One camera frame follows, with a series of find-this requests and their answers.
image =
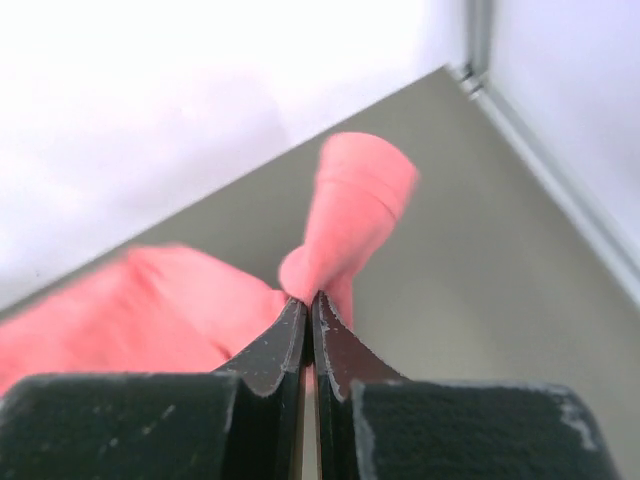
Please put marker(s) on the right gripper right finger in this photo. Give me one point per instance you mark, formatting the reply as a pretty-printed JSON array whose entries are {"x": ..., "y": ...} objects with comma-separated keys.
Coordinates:
[{"x": 375, "y": 423}]

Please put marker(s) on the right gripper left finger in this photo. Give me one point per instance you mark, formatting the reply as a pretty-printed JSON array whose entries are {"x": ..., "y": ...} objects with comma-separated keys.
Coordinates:
[{"x": 241, "y": 421}]

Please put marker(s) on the pink t shirt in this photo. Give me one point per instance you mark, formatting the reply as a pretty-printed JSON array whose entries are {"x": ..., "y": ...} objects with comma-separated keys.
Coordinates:
[{"x": 176, "y": 309}]

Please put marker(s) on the right aluminium frame post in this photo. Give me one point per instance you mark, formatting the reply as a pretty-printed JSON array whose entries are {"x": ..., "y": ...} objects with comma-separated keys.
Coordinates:
[{"x": 560, "y": 81}]

